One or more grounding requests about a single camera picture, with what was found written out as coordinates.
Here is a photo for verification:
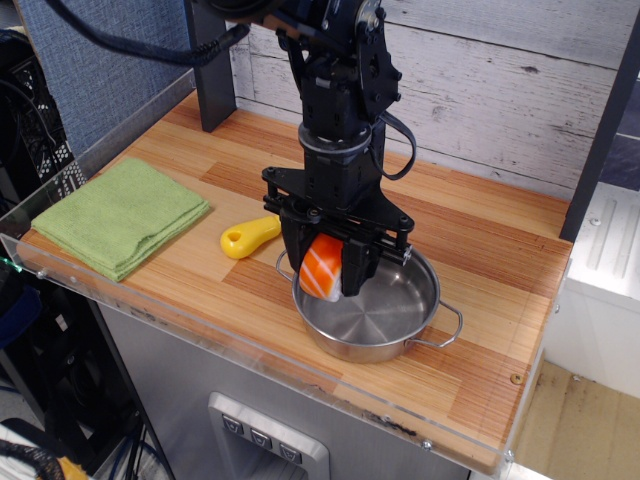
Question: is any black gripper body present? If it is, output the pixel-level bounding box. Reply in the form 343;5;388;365
262;139;415;265

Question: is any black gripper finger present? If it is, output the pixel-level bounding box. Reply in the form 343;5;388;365
279;209;322;273
341;234;383;297

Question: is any orange white toy cake slice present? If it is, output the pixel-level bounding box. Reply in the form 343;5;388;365
298;233;343;303

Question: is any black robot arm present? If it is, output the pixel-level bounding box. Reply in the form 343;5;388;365
206;1;415;297

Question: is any stainless steel pot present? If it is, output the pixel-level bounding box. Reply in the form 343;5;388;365
276;251;464;363

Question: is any folded green cloth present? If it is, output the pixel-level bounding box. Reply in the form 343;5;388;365
32;158;210;282

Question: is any silver toy fridge cabinet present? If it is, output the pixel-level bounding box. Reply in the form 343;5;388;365
100;306;470;479

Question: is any silver dispenser button panel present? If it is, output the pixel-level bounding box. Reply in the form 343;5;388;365
208;392;331;479

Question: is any white plastic box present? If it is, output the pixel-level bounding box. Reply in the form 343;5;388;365
543;183;639;397

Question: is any black plastic crate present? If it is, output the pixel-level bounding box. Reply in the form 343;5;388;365
1;29;74;200

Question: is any yellow object bottom left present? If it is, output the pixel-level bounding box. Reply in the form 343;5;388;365
56;457;92;480

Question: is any toy knife yellow handle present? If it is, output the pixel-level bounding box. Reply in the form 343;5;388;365
220;215;281;259

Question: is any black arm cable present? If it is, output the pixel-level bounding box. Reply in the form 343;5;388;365
47;0;419;182

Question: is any dark grey left post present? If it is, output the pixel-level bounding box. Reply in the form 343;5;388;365
184;1;237;132

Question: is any dark grey post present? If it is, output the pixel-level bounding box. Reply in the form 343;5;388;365
559;15;639;242
184;1;237;132

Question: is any dark grey right post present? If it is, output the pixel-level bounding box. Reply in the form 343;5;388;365
559;15;639;242

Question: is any clear acrylic guard rail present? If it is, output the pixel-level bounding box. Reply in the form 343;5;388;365
1;74;570;477

